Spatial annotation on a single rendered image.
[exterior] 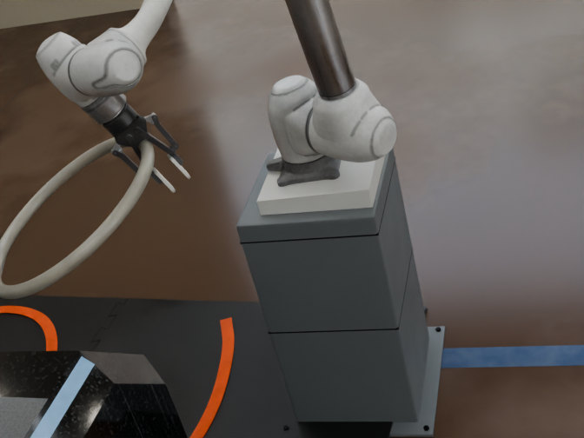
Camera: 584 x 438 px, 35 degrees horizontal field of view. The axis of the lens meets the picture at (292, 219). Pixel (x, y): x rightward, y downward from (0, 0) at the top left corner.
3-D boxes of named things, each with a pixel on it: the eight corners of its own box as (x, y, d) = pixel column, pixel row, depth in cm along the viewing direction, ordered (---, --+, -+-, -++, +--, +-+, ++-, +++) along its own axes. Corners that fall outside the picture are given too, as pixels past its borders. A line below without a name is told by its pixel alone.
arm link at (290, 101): (305, 129, 274) (285, 63, 262) (352, 140, 262) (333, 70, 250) (268, 158, 266) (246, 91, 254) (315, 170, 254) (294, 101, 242)
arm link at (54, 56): (69, 111, 207) (95, 110, 197) (19, 60, 200) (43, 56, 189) (100, 77, 211) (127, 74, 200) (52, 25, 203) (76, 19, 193)
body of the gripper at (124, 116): (124, 95, 211) (151, 123, 215) (96, 120, 211) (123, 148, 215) (130, 103, 204) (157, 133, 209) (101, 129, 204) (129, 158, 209)
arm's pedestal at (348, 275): (308, 332, 341) (255, 145, 298) (445, 328, 326) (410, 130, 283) (279, 436, 301) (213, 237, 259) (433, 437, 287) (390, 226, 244)
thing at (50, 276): (-22, 339, 199) (-32, 331, 197) (9, 219, 240) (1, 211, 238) (157, 214, 188) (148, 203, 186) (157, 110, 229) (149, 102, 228)
